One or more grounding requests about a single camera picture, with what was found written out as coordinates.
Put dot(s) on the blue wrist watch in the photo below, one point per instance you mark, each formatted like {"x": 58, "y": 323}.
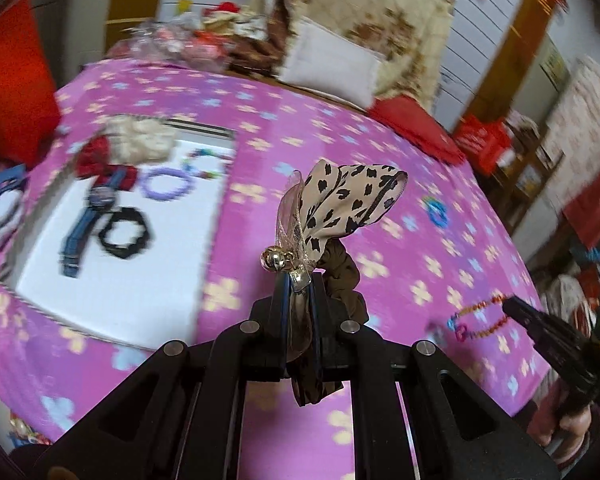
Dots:
{"x": 80, "y": 230}

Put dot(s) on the wooden door frame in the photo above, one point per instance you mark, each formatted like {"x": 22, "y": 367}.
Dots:
{"x": 525, "y": 35}

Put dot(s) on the pink flower blanket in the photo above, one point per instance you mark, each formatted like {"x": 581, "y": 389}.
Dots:
{"x": 330, "y": 135}

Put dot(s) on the blue and white scrunchie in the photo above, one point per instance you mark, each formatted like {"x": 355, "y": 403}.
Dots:
{"x": 5, "y": 210}

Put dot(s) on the red folded cloth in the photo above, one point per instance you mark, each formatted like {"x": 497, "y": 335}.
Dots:
{"x": 415, "y": 125}

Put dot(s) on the white tray with striped rim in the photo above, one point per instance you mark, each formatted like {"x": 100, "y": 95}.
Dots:
{"x": 145, "y": 280}

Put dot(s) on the red hanging cloth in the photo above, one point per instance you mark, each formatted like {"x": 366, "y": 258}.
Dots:
{"x": 592, "y": 202}

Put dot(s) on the black scrunchie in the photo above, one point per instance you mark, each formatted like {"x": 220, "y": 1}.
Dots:
{"x": 105, "y": 240}

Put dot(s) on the beige floral quilt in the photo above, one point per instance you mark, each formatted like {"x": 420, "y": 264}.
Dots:
{"x": 395, "y": 20}

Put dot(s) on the large red bag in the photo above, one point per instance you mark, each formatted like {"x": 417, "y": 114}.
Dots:
{"x": 10, "y": 85}

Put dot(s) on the brown scrunchie with leopard bow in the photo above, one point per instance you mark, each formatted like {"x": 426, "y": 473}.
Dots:
{"x": 350, "y": 195}

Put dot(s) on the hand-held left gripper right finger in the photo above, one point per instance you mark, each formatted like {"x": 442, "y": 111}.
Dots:
{"x": 318, "y": 320}

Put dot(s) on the wooden shelf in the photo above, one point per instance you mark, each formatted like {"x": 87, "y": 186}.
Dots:
{"x": 530, "y": 170}

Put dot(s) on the red hat plush toy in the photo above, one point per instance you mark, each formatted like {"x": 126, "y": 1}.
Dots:
{"x": 222, "y": 12}

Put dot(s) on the cream fluffy scrunchie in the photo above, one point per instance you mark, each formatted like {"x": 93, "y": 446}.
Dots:
{"x": 140, "y": 140}

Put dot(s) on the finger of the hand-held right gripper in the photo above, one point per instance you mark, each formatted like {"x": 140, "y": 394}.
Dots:
{"x": 522, "y": 316}

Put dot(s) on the red printed carton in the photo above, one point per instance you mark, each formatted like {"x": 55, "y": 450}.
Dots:
{"x": 480, "y": 140}

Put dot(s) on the dark red bow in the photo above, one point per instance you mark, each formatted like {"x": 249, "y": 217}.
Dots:
{"x": 92, "y": 157}

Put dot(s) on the person's right hand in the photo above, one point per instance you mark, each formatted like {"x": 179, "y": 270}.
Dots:
{"x": 570, "y": 427}

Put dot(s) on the pile of clear plastic packets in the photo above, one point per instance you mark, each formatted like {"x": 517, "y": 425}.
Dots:
{"x": 180, "y": 42}

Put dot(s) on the white pillow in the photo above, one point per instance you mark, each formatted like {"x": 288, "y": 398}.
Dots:
{"x": 325, "y": 65}

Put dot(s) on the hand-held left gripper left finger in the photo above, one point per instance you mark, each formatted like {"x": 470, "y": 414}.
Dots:
{"x": 280, "y": 305}

